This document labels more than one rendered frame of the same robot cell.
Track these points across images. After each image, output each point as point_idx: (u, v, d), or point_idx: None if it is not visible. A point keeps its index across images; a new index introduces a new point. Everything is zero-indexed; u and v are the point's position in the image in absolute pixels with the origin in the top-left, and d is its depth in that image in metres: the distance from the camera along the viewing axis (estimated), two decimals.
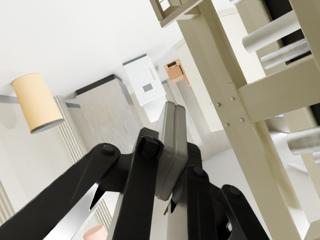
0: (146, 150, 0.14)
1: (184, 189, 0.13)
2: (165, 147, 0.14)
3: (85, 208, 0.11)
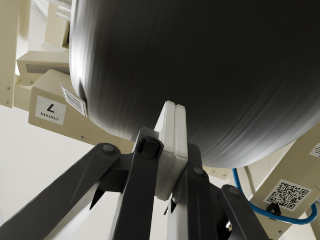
0: (146, 150, 0.14)
1: (184, 189, 0.13)
2: (165, 147, 0.14)
3: (85, 208, 0.11)
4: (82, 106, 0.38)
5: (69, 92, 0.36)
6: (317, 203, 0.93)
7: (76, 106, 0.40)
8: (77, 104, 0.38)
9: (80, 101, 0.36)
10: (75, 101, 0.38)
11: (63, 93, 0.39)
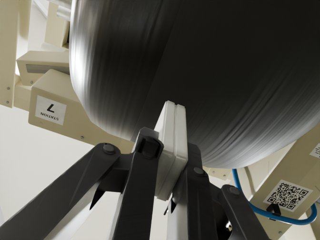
0: (146, 150, 0.14)
1: (184, 189, 0.13)
2: (165, 147, 0.14)
3: (85, 208, 0.11)
4: None
5: None
6: (317, 204, 0.93)
7: None
8: None
9: None
10: None
11: None
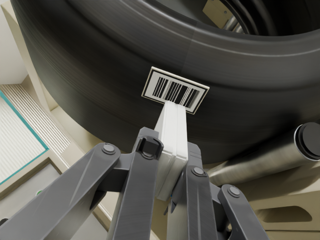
0: (146, 150, 0.14)
1: (184, 189, 0.13)
2: (165, 147, 0.14)
3: (85, 208, 0.11)
4: (177, 105, 0.30)
5: (200, 98, 0.29)
6: None
7: (164, 92, 0.29)
8: (176, 98, 0.30)
9: (195, 110, 0.31)
10: (182, 99, 0.30)
11: (178, 77, 0.28)
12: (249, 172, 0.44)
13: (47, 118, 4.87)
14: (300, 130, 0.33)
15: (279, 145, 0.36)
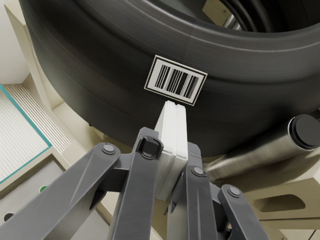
0: (146, 150, 0.14)
1: (184, 189, 0.13)
2: (165, 147, 0.14)
3: (85, 208, 0.11)
4: (177, 95, 0.32)
5: (199, 86, 0.32)
6: None
7: (165, 82, 0.32)
8: (177, 87, 0.32)
9: (195, 101, 0.33)
10: (182, 88, 0.32)
11: (180, 64, 0.31)
12: (246, 164, 0.46)
13: (48, 117, 4.89)
14: (294, 121, 0.35)
15: (275, 136, 0.38)
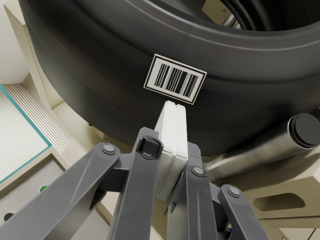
0: (146, 150, 0.14)
1: (184, 189, 0.13)
2: (165, 147, 0.14)
3: (85, 208, 0.11)
4: (177, 95, 0.32)
5: (199, 85, 0.32)
6: None
7: (165, 80, 0.32)
8: (176, 86, 0.32)
9: (194, 99, 0.33)
10: (182, 87, 0.32)
11: (179, 63, 0.31)
12: (246, 162, 0.46)
13: (48, 117, 4.89)
14: (293, 120, 0.35)
15: (274, 135, 0.38)
